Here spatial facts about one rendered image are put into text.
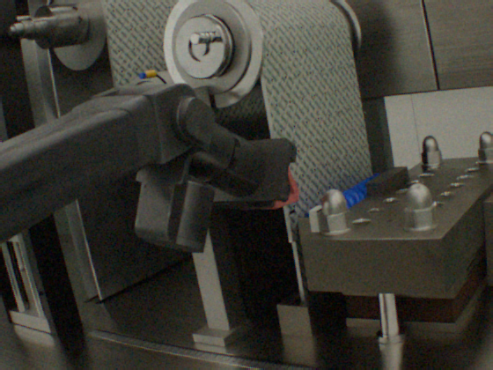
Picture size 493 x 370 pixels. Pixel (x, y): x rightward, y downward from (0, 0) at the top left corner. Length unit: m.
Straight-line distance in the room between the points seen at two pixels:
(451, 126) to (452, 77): 2.48
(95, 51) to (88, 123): 0.45
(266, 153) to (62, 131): 0.27
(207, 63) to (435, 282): 0.34
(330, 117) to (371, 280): 0.26
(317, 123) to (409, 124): 2.72
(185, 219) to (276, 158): 0.13
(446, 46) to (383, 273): 0.42
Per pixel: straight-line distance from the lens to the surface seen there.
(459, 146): 3.41
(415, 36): 0.95
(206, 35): 0.68
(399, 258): 0.61
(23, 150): 0.40
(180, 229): 0.54
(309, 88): 0.77
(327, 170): 0.79
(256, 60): 0.68
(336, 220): 0.65
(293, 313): 0.72
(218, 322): 0.76
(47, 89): 0.99
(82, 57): 0.90
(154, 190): 0.54
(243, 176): 0.60
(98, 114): 0.45
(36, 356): 0.85
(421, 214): 0.62
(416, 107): 3.46
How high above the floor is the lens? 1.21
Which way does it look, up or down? 10 degrees down
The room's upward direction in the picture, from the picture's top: 10 degrees counter-clockwise
